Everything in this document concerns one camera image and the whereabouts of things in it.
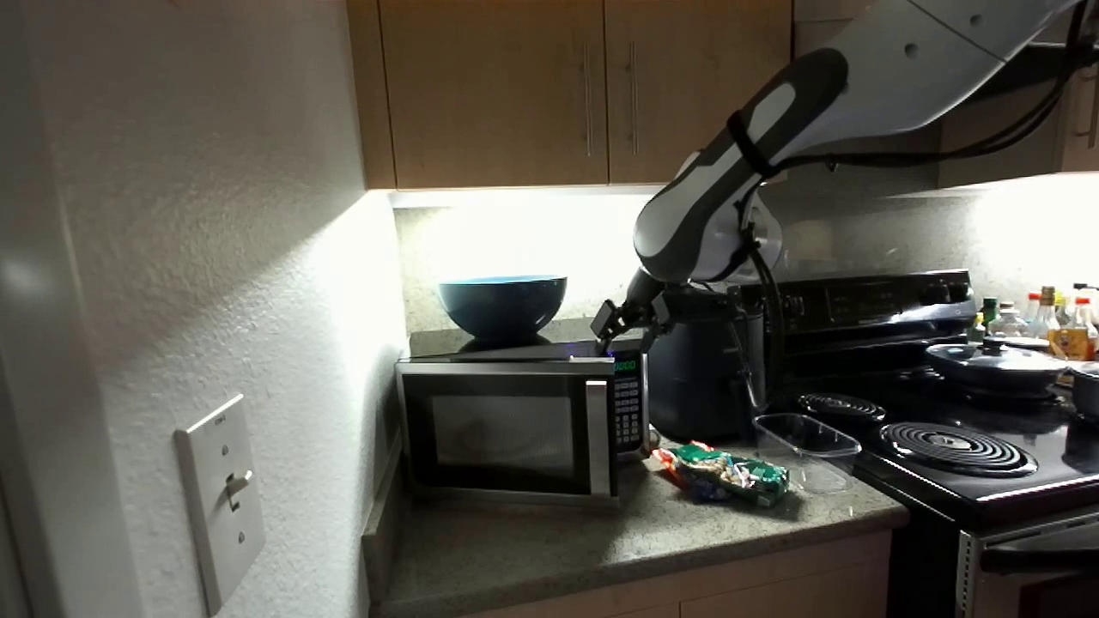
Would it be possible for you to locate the colourful snack bag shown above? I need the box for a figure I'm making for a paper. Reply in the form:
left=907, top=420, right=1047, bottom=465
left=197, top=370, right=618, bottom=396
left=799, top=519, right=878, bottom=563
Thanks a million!
left=644, top=435, right=796, bottom=509

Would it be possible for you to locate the black steel microwave oven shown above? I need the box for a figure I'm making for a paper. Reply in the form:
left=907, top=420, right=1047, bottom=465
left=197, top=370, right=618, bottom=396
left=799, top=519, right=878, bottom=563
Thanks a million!
left=394, top=324, right=657, bottom=502

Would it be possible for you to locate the black utensil handle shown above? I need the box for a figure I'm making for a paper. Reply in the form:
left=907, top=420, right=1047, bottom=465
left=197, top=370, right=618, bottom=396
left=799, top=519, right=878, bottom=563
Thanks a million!
left=792, top=387, right=894, bottom=428

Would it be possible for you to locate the wooden wall cabinet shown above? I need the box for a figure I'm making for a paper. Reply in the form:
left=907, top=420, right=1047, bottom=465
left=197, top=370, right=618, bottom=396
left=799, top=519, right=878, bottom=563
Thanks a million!
left=346, top=0, right=796, bottom=194

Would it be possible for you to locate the amber sauce bottle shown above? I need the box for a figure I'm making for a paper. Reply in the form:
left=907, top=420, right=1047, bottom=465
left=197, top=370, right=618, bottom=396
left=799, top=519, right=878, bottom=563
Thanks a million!
left=1058, top=292, right=1099, bottom=363

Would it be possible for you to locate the black pan with lid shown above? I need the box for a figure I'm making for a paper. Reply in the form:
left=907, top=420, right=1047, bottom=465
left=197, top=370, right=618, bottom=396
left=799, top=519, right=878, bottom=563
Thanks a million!
left=922, top=335, right=1073, bottom=414

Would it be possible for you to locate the microwave door with steel handle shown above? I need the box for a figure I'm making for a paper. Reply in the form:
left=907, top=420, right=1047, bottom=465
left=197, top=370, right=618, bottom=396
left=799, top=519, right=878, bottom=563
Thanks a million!
left=399, top=362, right=618, bottom=502

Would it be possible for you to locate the blue bowl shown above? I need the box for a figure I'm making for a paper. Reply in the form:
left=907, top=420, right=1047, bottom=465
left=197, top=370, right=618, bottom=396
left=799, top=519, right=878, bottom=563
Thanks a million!
left=436, top=272, right=570, bottom=346

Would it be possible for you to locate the white light switch plate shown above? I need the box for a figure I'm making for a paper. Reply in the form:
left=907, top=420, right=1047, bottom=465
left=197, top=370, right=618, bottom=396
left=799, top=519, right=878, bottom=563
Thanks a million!
left=167, top=393, right=273, bottom=618

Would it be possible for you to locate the clear glass food container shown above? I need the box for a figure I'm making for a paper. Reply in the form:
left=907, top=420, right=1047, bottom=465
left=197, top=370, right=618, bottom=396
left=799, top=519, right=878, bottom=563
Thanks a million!
left=751, top=410, right=869, bottom=467

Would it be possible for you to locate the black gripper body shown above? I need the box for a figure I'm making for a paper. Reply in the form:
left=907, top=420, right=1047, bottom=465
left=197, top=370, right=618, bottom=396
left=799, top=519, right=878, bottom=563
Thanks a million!
left=616, top=267, right=676, bottom=337

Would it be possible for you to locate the under-cabinet light strip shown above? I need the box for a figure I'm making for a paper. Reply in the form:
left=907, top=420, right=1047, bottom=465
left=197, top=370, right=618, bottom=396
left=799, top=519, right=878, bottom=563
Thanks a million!
left=388, top=179, right=690, bottom=217

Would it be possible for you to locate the black electric stove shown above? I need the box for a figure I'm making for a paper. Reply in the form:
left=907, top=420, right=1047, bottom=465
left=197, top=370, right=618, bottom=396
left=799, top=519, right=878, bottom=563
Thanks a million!
left=749, top=267, right=1099, bottom=618

